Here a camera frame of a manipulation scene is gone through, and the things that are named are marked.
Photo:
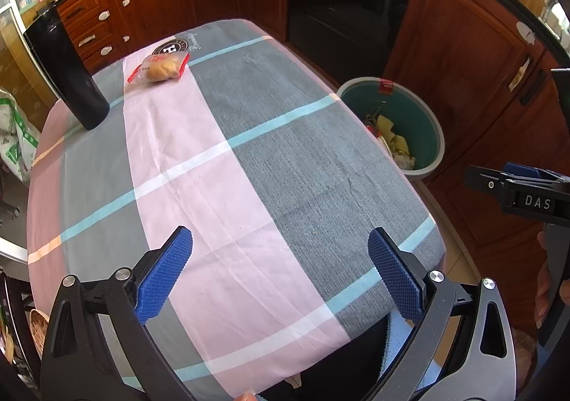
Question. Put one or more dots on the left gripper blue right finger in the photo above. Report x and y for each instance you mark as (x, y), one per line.
(402, 274)

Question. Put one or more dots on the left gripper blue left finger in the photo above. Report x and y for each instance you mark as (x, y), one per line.
(157, 272)

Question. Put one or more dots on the green corn husks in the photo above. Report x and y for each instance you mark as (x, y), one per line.
(382, 129)

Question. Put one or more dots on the teal trash bin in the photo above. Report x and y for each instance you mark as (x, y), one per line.
(412, 118)

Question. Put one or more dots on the person's right hand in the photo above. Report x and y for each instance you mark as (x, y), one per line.
(541, 298)

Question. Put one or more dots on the person's left hand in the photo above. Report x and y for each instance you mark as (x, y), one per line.
(249, 395)

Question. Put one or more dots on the wooden bowl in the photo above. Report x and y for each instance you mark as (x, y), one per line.
(38, 323)

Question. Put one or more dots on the dark wooden chair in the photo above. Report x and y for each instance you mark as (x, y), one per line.
(17, 343)

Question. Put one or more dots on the plaid tablecloth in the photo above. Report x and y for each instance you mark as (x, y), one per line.
(278, 182)

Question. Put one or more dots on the green white sack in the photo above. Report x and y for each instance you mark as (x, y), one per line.
(19, 138)

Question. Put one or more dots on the packaged bread bun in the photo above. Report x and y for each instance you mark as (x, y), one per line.
(160, 68)

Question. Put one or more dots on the black built-in oven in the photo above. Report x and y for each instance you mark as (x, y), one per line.
(346, 38)

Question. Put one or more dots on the black thermos bottle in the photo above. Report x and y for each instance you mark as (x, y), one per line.
(54, 51)

